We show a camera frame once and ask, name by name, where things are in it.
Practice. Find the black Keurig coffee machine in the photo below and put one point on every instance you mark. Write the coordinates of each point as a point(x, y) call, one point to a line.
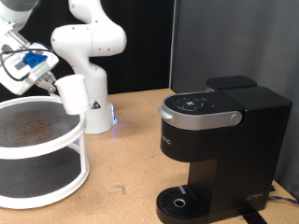
point(243, 155)

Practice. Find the white two-tier turntable shelf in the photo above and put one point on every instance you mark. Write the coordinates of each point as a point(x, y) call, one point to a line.
point(37, 177)

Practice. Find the black tape strip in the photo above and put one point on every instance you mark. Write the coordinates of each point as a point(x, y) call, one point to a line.
point(253, 217)

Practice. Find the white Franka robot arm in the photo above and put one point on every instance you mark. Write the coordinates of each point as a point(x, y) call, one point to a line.
point(93, 81)

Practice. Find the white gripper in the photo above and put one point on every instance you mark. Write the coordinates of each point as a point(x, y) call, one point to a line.
point(14, 85)

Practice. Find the grey partition panel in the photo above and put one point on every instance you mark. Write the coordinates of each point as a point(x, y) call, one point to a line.
point(249, 31)

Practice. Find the black curtain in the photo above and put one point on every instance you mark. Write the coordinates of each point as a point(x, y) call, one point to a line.
point(146, 46)

